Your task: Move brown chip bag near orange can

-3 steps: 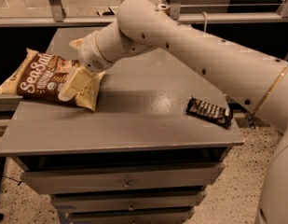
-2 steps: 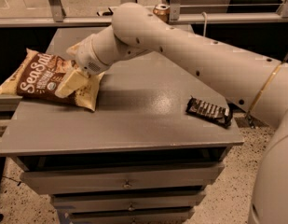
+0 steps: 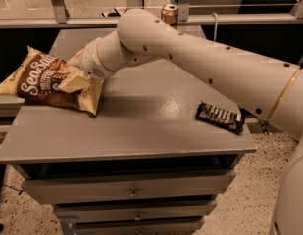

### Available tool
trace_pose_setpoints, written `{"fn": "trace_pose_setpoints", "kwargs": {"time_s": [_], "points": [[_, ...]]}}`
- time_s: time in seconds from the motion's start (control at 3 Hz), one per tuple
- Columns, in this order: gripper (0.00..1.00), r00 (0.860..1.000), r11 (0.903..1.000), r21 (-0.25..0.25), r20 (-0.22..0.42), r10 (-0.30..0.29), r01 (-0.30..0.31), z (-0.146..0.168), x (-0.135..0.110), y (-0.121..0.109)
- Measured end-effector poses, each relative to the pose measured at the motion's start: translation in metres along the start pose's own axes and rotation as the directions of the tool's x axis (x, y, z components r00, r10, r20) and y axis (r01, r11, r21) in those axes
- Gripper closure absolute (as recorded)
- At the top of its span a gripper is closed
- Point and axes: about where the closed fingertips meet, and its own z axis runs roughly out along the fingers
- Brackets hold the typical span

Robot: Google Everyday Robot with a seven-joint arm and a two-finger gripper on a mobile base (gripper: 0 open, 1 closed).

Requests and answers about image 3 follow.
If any bottom grey drawer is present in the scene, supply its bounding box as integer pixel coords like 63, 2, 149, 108
74, 217, 204, 235

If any middle grey drawer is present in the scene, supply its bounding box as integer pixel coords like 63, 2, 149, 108
55, 199, 216, 223

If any grey drawer cabinet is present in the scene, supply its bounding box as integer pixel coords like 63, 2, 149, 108
0, 25, 258, 235

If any metal railing frame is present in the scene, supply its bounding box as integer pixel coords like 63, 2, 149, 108
0, 0, 303, 29

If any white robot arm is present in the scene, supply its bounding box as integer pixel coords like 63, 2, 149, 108
69, 9, 303, 235

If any orange soda can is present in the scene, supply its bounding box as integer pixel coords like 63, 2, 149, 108
161, 4, 178, 28

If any black candy bar wrapper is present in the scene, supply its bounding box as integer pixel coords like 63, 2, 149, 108
195, 102, 245, 134

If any white cable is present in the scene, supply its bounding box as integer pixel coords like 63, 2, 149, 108
211, 12, 220, 42

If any grey drawer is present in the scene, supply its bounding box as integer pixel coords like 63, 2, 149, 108
22, 169, 236, 204
55, 199, 216, 223
74, 217, 204, 235

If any brown sea salt chip bag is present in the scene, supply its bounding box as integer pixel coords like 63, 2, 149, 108
0, 47, 103, 115

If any top grey drawer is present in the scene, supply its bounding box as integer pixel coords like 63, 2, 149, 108
22, 169, 236, 204

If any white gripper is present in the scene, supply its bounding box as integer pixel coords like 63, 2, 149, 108
58, 38, 115, 93

